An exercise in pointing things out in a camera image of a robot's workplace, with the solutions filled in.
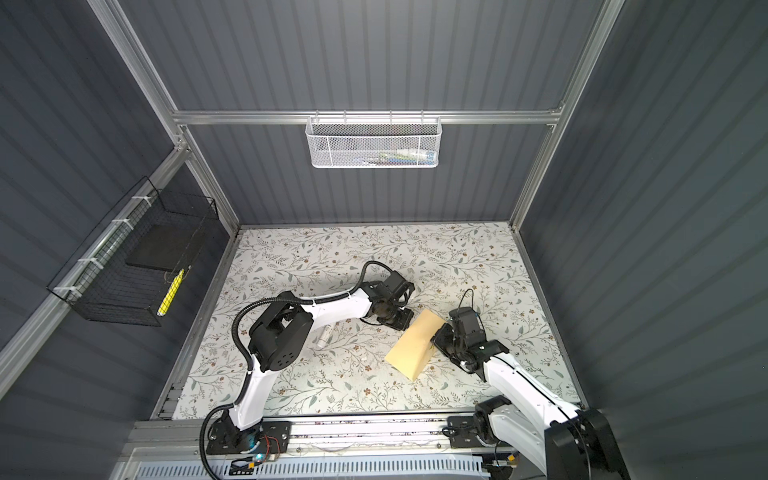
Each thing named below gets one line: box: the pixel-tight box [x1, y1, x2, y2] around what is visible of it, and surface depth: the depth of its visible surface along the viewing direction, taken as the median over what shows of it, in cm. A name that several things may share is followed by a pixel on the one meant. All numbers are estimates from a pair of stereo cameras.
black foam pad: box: [125, 221, 202, 271], surface depth 78 cm
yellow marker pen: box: [156, 268, 185, 317], surface depth 71 cm
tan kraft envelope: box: [384, 308, 447, 382], surface depth 89 cm
